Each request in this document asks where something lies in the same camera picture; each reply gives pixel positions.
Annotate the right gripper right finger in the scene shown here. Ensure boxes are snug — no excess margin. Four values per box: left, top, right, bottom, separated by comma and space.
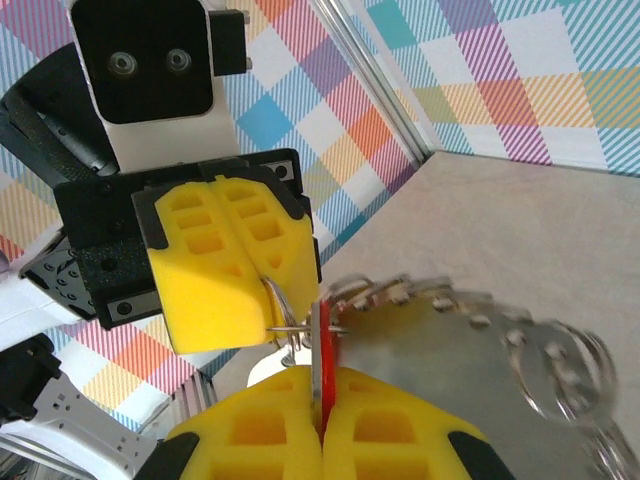
322, 367, 516, 480

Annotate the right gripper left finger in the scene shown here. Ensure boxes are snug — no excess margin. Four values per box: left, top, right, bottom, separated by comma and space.
134, 364, 324, 480

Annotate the small metal split ring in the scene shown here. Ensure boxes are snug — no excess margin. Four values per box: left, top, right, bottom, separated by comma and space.
259, 273, 351, 369

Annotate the large metal keyring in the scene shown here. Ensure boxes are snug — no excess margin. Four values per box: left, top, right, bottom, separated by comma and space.
319, 272, 640, 480

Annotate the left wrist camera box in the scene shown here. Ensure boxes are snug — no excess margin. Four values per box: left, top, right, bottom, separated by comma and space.
68, 0, 251, 174

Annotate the left upright aluminium post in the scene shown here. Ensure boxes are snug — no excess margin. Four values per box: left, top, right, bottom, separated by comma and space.
307, 0, 434, 164

